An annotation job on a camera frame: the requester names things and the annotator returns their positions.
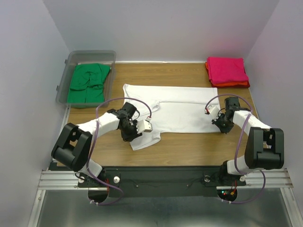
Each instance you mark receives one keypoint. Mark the aluminium frame rail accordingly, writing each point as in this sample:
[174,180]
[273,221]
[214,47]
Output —
[66,180]

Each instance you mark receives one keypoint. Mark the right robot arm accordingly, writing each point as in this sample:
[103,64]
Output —
[265,145]

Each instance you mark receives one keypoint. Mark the white t shirt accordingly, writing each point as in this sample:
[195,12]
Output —
[172,110]

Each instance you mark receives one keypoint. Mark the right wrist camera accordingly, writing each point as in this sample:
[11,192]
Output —
[212,110]

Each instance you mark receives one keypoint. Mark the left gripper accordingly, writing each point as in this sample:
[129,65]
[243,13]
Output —
[130,134]

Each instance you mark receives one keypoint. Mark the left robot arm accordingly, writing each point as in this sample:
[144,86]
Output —
[74,144]

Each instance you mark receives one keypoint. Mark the grey plastic bin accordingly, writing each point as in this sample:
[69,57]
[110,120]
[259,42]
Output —
[105,57]

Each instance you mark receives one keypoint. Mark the green t shirt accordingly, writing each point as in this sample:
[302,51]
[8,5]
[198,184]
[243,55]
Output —
[87,83]

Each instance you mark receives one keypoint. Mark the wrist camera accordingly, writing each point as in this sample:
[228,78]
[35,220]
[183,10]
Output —
[212,110]
[144,125]

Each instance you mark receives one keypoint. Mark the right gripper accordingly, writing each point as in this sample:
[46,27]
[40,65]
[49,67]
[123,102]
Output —
[221,124]

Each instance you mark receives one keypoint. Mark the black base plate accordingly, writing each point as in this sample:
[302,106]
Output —
[170,181]

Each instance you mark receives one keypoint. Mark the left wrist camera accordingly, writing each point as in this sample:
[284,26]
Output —
[144,125]

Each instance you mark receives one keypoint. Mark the pink folded t shirt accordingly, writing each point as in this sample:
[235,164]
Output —
[226,70]

